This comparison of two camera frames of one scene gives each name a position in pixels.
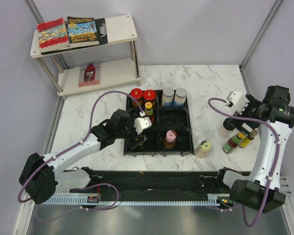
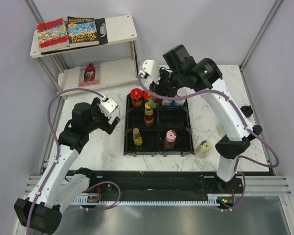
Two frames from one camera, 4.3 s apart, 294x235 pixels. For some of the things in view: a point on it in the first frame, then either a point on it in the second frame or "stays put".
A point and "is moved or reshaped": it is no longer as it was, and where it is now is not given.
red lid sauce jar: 137,94 stays put
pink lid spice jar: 169,141 stays put
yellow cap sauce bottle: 149,111 stays put
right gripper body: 254,107 to 168,85
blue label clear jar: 180,97 stays put
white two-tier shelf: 91,77 stays put
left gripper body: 130,134 to 99,120
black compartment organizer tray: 170,133 stays put
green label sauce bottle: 233,143 is moved or reshaped
